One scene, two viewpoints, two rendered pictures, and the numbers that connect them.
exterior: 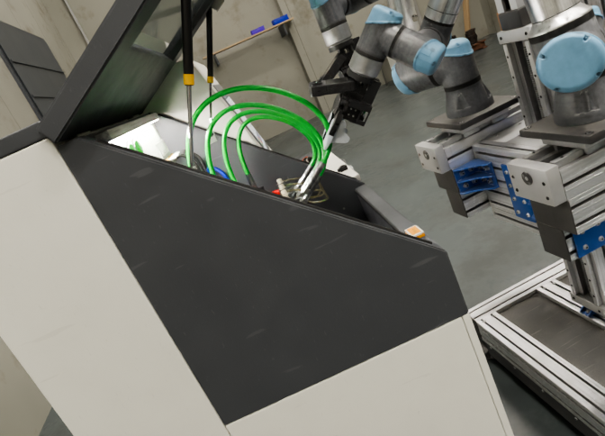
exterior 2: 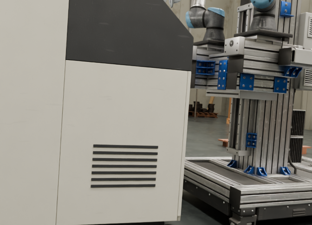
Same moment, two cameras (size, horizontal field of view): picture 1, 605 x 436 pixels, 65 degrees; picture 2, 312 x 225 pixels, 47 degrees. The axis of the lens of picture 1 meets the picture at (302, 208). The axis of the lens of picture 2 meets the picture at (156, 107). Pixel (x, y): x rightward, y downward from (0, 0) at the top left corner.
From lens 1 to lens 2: 110 cm
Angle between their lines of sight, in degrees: 22
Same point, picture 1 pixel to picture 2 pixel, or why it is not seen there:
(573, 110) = (256, 25)
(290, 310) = (123, 22)
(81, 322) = not seen: outside the picture
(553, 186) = (240, 44)
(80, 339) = not seen: outside the picture
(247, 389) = (85, 47)
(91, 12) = not seen: outside the picture
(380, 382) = (142, 81)
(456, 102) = (210, 34)
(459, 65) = (217, 17)
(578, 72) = not seen: outside the picture
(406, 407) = (147, 101)
